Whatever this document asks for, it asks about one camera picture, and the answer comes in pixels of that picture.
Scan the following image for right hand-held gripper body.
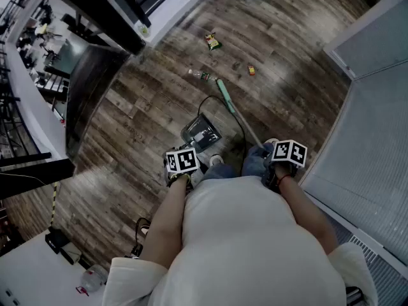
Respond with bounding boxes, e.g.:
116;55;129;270
261;139;309;194

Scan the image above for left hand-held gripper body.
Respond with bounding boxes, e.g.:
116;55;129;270
163;147;205;190

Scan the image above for grey dustpan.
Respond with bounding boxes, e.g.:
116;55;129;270
173;113;223;155

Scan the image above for green broom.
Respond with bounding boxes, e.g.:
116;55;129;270
215;78;267;151

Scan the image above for clear plastic bottle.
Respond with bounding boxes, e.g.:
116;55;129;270
187;69;217;82

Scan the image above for green and yellow snack bag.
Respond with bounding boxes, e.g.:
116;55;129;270
204;33;223;51

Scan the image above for person's right forearm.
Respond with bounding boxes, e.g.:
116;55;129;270
273;166;339;256

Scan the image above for person's left forearm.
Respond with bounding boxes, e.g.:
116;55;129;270
139;173;192;269

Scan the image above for person's blue jeans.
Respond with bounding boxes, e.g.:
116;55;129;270
200;142;275;186

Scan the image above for person's white shirt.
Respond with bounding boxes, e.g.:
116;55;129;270
101;175;379;306

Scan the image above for yellow black striped tape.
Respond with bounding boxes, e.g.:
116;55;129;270
50;182;60;228

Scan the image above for frosted glass door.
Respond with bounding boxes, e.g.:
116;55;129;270
323;0;408;82

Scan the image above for small black device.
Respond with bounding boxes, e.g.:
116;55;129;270
60;242;82;266

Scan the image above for dark wooden beam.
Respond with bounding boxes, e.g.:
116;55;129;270
0;158;77;200

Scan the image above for clear plastic jug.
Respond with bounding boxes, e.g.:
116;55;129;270
81;265;108;295

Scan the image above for black box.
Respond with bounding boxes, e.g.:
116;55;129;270
44;228;69;254

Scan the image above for metal floor grille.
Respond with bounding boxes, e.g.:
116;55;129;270
328;215;408;306

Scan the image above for black metal railing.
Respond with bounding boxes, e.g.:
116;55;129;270
105;0;192;28

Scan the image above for curved black railing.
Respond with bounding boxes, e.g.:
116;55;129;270
0;0;54;168

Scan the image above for lower floor office furniture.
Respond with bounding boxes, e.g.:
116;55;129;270
15;0;71;127

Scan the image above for white table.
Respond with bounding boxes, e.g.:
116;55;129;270
0;231;109;306

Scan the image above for bundle of black cables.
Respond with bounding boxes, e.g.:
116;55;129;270
129;217;152;260

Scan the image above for dark wooden post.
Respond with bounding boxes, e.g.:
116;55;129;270
41;0;147;56

